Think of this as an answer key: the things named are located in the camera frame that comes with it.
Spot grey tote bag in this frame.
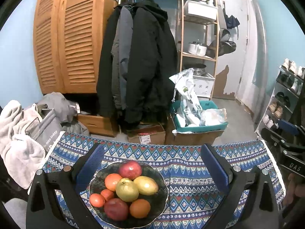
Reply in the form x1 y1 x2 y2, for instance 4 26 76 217
25 108 63 153

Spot wooden shelf rack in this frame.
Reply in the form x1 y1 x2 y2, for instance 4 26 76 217
179 0 221 101

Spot steel pot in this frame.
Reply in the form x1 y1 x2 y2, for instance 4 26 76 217
186 63 206 75

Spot white cooking pot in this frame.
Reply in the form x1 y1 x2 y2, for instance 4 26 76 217
188 42 208 56

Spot clear plastic bag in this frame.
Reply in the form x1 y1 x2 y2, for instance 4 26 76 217
200 108 227 126

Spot white shoe rack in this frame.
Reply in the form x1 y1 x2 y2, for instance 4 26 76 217
255 65 305 139

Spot white patterned storage box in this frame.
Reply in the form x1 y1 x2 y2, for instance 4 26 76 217
193 73 216 99

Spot pale blue door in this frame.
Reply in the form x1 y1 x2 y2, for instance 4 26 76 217
218 0 250 101

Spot silver pipe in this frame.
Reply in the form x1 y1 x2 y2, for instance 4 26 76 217
250 0 268 124

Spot wooden louvered wardrobe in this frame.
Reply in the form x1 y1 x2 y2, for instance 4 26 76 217
33 0 113 94

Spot grey hanging bag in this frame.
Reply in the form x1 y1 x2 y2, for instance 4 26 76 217
206 28 237 56

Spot small cardboard box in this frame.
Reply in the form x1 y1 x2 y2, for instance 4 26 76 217
126 123 166 145

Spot small tangerine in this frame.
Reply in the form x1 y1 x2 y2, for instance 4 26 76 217
100 189 115 201
89 193 106 207

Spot large orange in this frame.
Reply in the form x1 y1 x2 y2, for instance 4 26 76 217
104 173 123 192
129 199 151 219

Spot large cardboard box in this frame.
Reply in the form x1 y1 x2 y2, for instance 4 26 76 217
164 114 226 146

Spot black hanging coats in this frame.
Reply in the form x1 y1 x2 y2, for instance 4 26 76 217
96 0 179 124

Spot dark blue umbrella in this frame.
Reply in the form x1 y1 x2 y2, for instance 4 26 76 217
224 14 241 39

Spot shoe rack with shoes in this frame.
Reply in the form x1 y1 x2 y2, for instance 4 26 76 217
261 58 305 129

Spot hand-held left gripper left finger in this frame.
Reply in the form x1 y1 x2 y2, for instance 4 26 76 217
26 143 105 229

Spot person's right hand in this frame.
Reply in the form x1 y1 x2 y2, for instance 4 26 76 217
283 172 305 207

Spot wooden drawer box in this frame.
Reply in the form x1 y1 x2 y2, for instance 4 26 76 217
76 113 120 137

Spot white printed rice bag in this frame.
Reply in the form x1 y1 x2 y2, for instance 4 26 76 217
169 68 203 127

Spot teal plastic basket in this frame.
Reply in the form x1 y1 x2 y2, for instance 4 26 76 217
170 100 229 134

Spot dark green glass bowl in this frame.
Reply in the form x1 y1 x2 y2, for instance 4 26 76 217
89 161 168 229

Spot red apple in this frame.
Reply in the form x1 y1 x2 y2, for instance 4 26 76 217
104 198 129 221
119 160 143 180

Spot grey jacket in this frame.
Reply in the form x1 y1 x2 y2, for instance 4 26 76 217
111 5 134 110

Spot grey clothes pile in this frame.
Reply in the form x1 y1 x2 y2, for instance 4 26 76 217
36 93 90 136

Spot white storage bin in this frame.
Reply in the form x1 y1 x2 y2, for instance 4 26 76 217
186 0 218 21

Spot white towel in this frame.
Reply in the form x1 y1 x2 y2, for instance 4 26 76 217
0 100 46 189

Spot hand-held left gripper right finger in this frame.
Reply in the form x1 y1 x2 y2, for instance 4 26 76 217
195 144 279 229

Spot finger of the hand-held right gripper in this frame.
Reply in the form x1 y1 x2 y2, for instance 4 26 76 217
260 127 299 153
278 119 300 136

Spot blue patterned tablecloth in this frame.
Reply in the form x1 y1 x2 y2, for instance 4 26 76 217
27 132 286 229

